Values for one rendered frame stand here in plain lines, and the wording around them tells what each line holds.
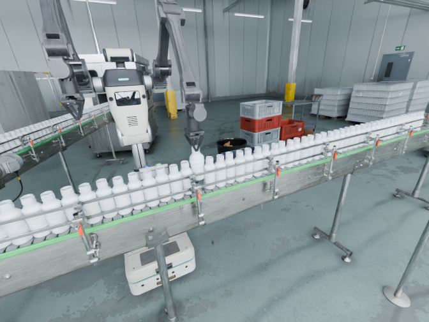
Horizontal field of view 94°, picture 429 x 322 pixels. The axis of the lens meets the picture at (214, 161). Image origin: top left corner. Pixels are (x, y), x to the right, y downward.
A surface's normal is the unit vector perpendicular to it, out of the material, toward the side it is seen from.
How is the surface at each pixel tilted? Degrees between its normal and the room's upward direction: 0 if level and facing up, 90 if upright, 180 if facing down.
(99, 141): 90
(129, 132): 90
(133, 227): 90
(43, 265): 90
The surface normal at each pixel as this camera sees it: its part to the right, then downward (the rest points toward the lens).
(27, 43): 0.44, 0.33
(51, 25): 0.31, -0.32
